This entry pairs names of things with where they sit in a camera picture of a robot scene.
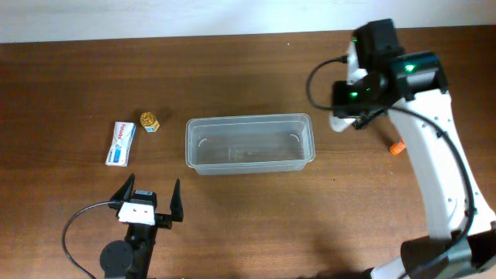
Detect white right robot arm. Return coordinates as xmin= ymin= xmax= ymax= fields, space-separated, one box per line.
xmin=329 ymin=19 xmax=495 ymax=278

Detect small gold-lidded balm jar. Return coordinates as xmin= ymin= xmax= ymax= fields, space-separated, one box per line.
xmin=140 ymin=112 xmax=160 ymax=133

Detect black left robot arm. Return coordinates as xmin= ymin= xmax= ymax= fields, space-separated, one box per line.
xmin=99 ymin=174 xmax=184 ymax=279

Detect white plastic bottle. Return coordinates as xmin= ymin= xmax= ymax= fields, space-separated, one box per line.
xmin=329 ymin=112 xmax=356 ymax=133

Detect black camera cable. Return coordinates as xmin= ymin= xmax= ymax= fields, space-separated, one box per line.
xmin=61 ymin=200 xmax=117 ymax=279
xmin=305 ymin=55 xmax=477 ymax=279

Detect black left camera cable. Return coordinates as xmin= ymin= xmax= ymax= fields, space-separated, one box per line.
xmin=61 ymin=200 xmax=117 ymax=279

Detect clear plastic container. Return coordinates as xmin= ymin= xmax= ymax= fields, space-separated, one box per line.
xmin=185 ymin=113 xmax=316 ymax=175

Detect black right camera cable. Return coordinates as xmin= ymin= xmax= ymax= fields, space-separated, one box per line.
xmin=305 ymin=55 xmax=477 ymax=279

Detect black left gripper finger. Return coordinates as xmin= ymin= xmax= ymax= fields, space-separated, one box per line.
xmin=170 ymin=179 xmax=184 ymax=222
xmin=108 ymin=174 xmax=135 ymax=209

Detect white Panadol medicine box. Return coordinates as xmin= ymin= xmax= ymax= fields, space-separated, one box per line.
xmin=105 ymin=122 xmax=136 ymax=167

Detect orange tube with white cap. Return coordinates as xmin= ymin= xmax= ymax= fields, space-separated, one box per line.
xmin=389 ymin=139 xmax=406 ymax=155

